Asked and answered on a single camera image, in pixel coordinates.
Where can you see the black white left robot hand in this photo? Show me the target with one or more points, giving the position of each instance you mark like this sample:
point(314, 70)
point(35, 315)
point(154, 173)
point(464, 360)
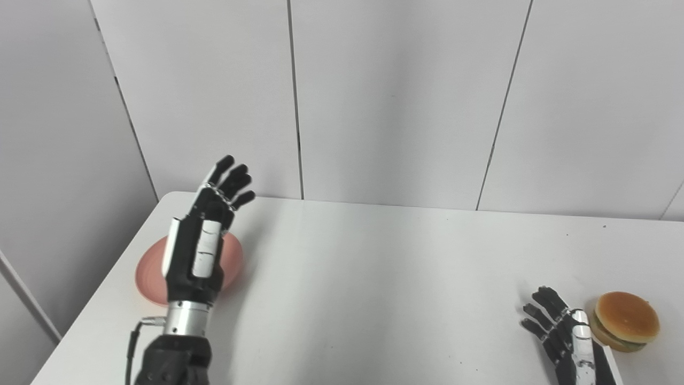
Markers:
point(184, 256)

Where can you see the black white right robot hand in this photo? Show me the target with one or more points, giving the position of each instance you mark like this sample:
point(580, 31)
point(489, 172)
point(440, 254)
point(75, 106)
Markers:
point(566, 353)

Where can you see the pink round plate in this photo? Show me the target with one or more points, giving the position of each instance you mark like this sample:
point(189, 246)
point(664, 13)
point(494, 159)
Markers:
point(149, 275)

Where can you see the toy hamburger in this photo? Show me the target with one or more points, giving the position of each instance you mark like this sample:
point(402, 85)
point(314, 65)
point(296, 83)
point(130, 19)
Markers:
point(626, 316)

